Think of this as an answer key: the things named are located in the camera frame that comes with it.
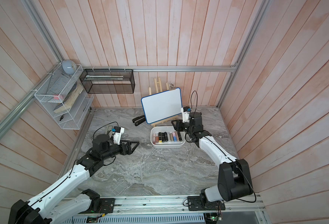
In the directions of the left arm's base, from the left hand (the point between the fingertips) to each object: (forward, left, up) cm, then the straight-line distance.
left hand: (134, 144), depth 77 cm
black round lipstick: (+16, -19, -17) cm, 30 cm away
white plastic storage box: (+9, -21, -17) cm, 29 cm away
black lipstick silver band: (+15, -16, -16) cm, 27 cm away
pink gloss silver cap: (+16, -12, -17) cm, 26 cm away
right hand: (+16, -23, +1) cm, 29 cm away
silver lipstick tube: (+16, -21, -17) cm, 31 cm away
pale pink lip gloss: (+14, -10, -16) cm, 23 cm away
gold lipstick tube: (+16, -23, -17) cm, 33 cm away
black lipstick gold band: (+17, -29, -17) cm, 37 cm away
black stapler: (+32, +3, -17) cm, 36 cm away
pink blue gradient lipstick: (+16, -25, -17) cm, 34 cm away
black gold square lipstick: (+15, -14, -16) cm, 26 cm away
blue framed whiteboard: (+30, -16, +1) cm, 34 cm away
